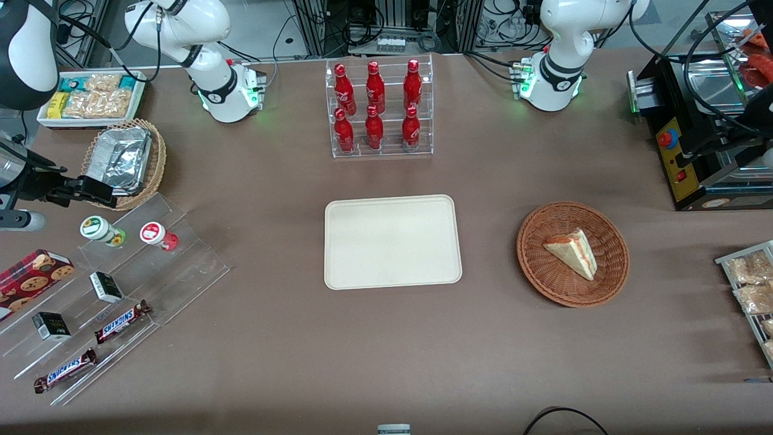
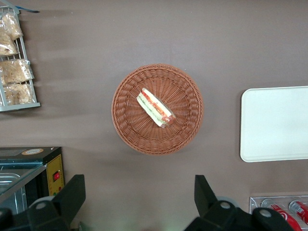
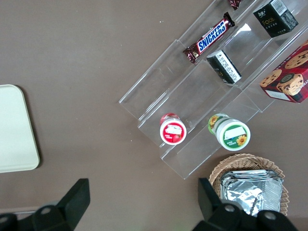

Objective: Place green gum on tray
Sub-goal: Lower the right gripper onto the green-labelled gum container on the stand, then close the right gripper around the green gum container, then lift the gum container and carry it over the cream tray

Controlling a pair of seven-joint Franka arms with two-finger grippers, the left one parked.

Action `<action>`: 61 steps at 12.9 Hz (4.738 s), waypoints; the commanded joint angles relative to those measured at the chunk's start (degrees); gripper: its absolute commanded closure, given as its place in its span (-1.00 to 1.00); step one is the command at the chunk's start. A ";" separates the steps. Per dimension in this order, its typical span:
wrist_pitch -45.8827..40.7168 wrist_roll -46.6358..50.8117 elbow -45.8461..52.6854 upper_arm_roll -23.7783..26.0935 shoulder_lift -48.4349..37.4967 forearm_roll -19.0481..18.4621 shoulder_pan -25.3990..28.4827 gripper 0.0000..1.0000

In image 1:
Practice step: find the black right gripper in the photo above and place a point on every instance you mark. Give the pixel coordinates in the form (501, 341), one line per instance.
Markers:
(31, 180)

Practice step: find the green gum bottle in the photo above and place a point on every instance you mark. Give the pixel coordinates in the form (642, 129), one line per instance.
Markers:
(101, 230)

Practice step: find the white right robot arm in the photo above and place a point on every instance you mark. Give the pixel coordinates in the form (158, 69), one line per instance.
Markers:
(223, 90)

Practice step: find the silver foil tray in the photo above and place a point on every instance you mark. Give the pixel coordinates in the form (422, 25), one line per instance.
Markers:
(121, 158)

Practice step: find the red gum bottle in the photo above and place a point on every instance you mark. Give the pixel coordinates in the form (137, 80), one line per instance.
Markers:
(158, 235)

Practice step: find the beige plastic tray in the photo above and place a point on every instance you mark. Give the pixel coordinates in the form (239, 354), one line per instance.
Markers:
(392, 241)

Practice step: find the tray of packaged snacks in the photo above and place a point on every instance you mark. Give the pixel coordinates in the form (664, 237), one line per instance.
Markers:
(755, 326)

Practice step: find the light wicker basket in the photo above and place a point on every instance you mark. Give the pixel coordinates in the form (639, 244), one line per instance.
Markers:
(158, 163)

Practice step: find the clear cracker bag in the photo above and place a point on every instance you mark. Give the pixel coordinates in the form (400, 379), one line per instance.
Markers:
(99, 104)

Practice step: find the white snack bin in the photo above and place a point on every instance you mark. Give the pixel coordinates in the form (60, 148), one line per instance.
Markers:
(45, 121)

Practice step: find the small black box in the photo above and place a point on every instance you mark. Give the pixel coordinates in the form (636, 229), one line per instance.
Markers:
(105, 287)
(51, 326)

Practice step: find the yellow snack packet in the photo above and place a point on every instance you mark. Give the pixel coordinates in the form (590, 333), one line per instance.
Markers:
(57, 104)

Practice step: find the red cookie box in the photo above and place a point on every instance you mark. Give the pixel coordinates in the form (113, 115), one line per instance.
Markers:
(33, 278)

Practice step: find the clear acrylic stepped stand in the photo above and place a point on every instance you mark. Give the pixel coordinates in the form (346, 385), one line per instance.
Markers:
(181, 266)

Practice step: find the teal snack packet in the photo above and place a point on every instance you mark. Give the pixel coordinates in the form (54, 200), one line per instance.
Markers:
(73, 83)

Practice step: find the snickers chocolate bar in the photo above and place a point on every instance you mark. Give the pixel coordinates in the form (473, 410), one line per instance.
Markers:
(122, 321)
(65, 370)

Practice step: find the red cola bottle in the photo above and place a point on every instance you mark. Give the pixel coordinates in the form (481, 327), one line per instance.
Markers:
(375, 87)
(374, 130)
(344, 134)
(412, 84)
(411, 130)
(345, 89)

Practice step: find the clear acrylic bottle rack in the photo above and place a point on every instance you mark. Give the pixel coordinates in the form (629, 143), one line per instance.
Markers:
(386, 148)

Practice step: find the white power strip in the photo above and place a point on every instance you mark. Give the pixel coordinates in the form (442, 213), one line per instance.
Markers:
(391, 43)

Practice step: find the brown wicker basket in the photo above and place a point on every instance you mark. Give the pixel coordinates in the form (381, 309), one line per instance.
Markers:
(543, 278)

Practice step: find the triangle sandwich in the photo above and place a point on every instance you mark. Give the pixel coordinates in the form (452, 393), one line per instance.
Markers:
(574, 252)

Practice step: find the red emergency button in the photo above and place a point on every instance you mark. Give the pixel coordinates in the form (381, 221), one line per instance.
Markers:
(667, 139)

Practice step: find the black food warmer machine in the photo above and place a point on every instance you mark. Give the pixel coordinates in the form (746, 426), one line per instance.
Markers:
(694, 163)

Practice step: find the clear snack bag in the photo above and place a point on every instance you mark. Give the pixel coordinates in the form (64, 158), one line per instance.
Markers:
(755, 298)
(749, 269)

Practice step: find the aluminium frame rail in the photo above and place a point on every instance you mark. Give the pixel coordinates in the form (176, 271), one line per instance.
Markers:
(84, 30)

